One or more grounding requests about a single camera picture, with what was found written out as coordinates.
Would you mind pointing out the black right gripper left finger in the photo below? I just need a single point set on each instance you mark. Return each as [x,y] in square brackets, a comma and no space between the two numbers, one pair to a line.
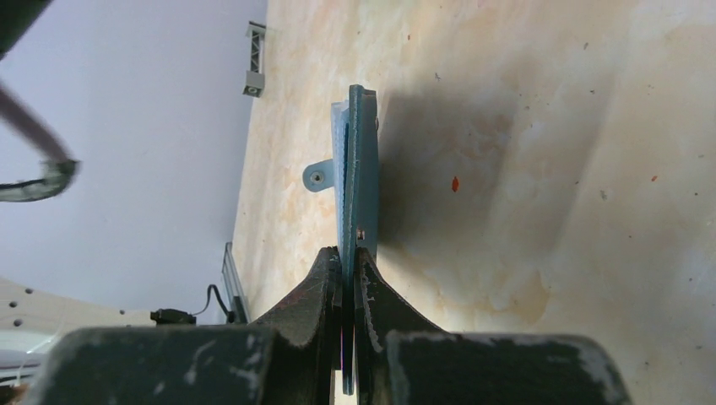
[284,357]

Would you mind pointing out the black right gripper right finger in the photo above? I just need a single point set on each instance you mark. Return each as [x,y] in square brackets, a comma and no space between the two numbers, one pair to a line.
[403,358]

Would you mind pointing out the teal card holder wallet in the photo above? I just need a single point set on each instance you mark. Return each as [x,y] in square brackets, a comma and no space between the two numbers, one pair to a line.
[353,173]

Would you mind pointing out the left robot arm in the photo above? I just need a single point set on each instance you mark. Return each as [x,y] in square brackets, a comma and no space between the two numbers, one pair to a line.
[33,321]

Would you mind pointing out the grey bracket tool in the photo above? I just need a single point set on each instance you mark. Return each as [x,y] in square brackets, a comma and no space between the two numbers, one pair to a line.
[255,78]

